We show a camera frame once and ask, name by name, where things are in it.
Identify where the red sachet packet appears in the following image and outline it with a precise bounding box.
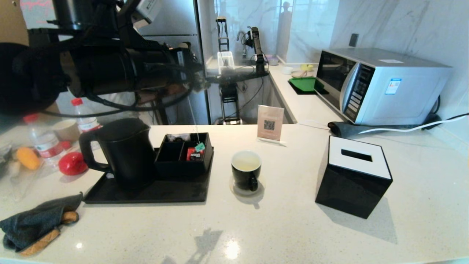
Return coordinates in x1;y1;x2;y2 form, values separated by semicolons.
186;147;204;162

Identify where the round translucent coaster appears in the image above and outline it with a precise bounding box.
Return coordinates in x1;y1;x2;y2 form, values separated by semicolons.
229;175;265;197

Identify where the red round fruit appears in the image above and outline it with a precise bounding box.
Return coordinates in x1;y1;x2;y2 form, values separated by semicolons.
59;151;88;176

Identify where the black power cable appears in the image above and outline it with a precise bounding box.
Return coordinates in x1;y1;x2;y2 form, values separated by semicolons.
421;96;469;127

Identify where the chrome faucet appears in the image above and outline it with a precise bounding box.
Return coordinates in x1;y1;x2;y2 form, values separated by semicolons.
236;30;248;59

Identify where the white power cable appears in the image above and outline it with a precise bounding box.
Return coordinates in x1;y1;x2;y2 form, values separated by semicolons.
357;114;469;134

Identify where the black serving tray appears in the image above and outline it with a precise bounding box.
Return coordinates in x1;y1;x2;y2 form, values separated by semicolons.
84;147;214;204

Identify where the beige paper cup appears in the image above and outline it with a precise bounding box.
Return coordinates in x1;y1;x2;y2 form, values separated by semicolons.
52;119;80;143

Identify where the dark oven mitt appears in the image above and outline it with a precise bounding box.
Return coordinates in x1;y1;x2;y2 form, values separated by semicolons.
0;192;84;252

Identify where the black mug white inside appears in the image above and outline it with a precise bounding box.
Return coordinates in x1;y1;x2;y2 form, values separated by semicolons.
231;150;262;192

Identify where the brown wooden desk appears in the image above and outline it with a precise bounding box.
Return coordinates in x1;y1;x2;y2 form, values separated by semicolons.
139;84;192;107

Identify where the orange fruit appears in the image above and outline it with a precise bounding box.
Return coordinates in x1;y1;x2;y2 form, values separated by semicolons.
16;147;41;170

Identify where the dark gray cloth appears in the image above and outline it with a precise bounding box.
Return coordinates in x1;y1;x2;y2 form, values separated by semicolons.
327;120;440;139

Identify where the brown cork pad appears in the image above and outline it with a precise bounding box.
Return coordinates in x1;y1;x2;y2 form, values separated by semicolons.
20;211;80;256

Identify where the clear water bottle red cap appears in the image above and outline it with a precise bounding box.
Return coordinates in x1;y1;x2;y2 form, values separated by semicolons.
24;114;68;167
71;98;101;133

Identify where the pink QR code sign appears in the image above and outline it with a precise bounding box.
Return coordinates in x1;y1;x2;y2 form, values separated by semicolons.
256;105;287;147

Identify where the black electric kettle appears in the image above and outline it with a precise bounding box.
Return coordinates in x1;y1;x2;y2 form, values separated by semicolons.
79;118;156;189

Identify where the black compartment organizer box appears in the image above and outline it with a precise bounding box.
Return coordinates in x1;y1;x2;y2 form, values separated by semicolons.
153;133;214;180

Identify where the tea bag with string tag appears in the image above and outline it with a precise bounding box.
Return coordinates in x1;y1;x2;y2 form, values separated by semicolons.
191;78;212;153

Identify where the black tissue box white lid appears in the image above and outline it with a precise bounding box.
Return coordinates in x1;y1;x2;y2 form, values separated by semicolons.
315;136;394;219

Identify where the silver microwave oven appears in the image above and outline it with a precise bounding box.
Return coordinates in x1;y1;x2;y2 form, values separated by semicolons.
315;48;452;126

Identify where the green mat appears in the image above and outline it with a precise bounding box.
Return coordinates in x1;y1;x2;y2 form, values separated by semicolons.
288;77;326;93

